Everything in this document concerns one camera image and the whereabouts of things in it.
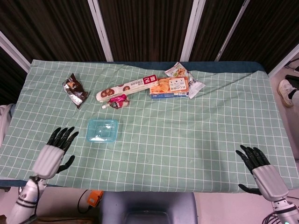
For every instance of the white and green snack packet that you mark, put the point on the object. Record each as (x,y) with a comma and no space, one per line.
(177,71)

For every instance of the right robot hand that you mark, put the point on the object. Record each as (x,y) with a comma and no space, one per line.
(268,182)

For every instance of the long white cookie box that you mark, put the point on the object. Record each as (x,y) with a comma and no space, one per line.
(121,89)

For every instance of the white crumpled snack packet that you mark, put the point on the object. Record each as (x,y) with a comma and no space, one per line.
(195,88)

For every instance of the red drink pouch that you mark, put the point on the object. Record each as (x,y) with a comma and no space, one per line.
(118,102)

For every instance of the person lower leg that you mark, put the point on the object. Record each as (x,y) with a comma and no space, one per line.
(294,95)

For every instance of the white cloth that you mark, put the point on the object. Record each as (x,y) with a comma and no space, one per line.
(5,123)

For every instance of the green checked tablecloth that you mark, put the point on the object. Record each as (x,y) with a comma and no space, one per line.
(163,140)

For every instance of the blue plastic lid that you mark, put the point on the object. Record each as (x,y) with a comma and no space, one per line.
(102,129)

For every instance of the white sneaker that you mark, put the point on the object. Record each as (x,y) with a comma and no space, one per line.
(285,92)

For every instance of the orange and blue cracker box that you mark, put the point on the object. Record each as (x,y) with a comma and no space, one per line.
(168,87)

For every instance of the clear plastic container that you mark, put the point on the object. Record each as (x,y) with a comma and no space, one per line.
(102,140)

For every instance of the blue grey robot torso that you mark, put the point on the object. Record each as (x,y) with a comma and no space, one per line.
(149,210)

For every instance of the orange device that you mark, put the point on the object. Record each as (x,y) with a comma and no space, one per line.
(94,198)

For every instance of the white partition frame post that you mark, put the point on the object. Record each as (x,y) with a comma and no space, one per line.
(233,30)
(14,52)
(100,30)
(192,30)
(283,59)

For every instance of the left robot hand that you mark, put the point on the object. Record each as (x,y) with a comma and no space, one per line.
(47,161)

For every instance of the brown snack packet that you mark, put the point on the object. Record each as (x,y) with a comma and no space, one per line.
(74,91)

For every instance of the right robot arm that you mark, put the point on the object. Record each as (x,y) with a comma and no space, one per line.
(285,212)

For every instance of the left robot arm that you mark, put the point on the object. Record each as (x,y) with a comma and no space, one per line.
(23,210)

